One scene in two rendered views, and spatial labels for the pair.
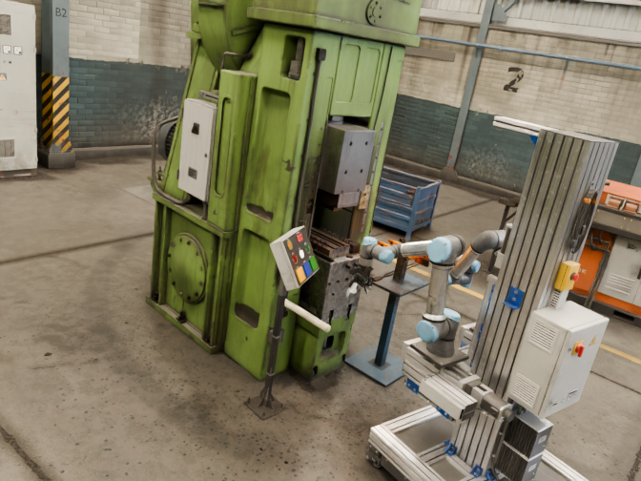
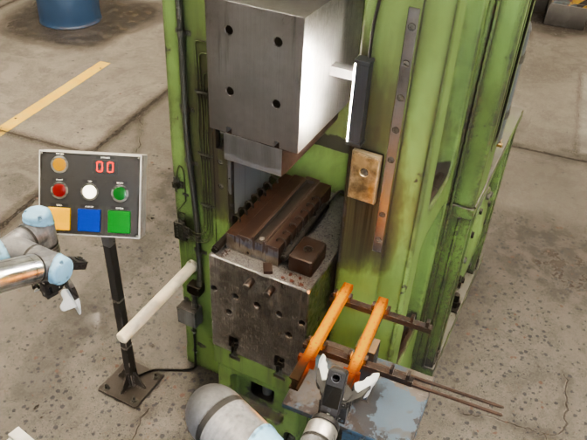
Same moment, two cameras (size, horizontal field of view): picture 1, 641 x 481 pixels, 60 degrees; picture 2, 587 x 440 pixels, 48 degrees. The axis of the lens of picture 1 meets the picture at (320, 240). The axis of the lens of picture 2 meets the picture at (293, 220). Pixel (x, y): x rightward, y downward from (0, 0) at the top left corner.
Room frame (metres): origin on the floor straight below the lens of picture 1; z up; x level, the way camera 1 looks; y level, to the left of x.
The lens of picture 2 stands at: (3.13, -1.77, 2.35)
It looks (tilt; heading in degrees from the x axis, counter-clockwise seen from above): 37 degrees down; 73
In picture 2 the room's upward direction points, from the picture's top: 3 degrees clockwise
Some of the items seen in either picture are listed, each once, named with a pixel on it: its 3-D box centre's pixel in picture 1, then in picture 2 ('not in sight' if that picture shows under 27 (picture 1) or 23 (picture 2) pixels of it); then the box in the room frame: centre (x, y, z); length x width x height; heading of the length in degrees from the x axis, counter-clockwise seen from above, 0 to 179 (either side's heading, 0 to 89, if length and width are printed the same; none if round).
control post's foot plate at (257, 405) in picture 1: (265, 400); (130, 376); (3.00, 0.18, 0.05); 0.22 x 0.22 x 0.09; 48
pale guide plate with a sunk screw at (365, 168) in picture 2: (363, 197); (364, 176); (3.80, -0.25, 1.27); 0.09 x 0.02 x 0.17; 138
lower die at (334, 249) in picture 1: (317, 240); (280, 214); (3.61, 0.02, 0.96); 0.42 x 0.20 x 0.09; 48
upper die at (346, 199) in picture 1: (325, 190); (284, 125); (3.61, 0.02, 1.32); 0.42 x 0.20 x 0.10; 48
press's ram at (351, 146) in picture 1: (336, 154); (300, 55); (3.64, -0.01, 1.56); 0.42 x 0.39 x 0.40; 48
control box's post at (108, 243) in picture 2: (276, 332); (117, 295); (3.00, 0.17, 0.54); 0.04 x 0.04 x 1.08; 48
